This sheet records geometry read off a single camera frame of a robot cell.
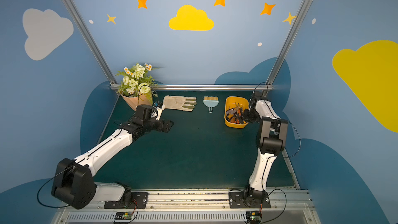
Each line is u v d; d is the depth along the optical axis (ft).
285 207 2.36
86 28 2.81
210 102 3.81
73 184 1.34
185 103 3.77
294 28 2.77
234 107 3.65
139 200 2.44
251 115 2.81
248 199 2.25
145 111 2.12
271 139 1.83
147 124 2.24
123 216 2.35
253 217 2.40
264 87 3.83
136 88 2.90
